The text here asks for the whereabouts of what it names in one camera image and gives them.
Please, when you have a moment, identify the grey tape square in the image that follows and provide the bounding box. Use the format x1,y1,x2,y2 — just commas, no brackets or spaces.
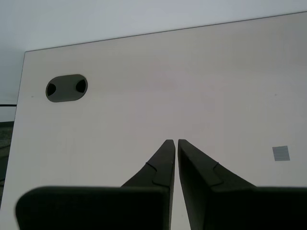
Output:
272,145,291,162

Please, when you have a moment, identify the oval black cable grommet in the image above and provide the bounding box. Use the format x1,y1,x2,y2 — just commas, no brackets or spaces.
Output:
45,73,89,103

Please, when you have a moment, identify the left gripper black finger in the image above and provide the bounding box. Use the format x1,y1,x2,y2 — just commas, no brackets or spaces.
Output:
15,139,176,230
177,139,307,230

